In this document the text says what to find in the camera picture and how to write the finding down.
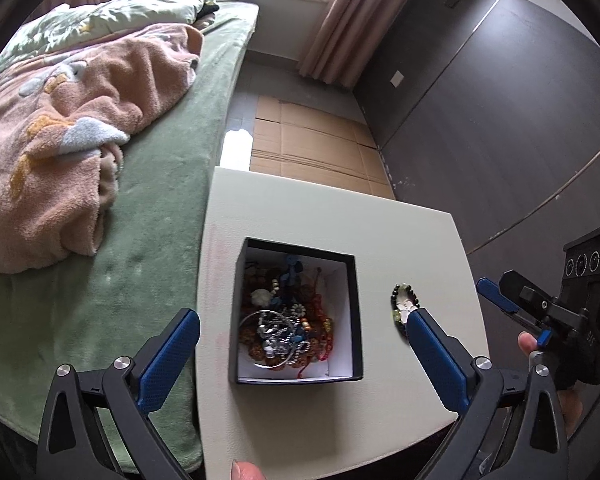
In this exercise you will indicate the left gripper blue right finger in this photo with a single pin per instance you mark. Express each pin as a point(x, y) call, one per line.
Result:
point(446, 362)

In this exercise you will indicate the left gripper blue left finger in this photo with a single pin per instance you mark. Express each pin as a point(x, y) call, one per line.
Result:
point(162, 358)

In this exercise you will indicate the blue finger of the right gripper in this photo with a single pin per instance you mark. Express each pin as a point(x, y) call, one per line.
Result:
point(522, 292)
point(489, 290)

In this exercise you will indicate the black square jewelry box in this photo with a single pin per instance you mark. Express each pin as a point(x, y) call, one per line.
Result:
point(296, 317)

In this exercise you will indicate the left human hand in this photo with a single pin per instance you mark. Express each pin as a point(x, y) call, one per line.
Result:
point(245, 471)

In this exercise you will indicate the green bed sheet mattress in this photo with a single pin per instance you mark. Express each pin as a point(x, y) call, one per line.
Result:
point(87, 311)

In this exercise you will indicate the dark grey wardrobe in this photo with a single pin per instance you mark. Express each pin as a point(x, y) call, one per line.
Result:
point(490, 110)

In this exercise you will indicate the flattened cardboard on floor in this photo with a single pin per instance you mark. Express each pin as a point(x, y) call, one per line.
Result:
point(302, 143)

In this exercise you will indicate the pink fleece blanket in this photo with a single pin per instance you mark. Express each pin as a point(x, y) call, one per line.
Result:
point(64, 119)

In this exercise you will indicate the pink curtain right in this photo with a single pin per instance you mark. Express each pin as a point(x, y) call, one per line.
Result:
point(342, 43)

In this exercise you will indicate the light green floral quilt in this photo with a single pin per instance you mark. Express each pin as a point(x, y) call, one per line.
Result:
point(65, 27)

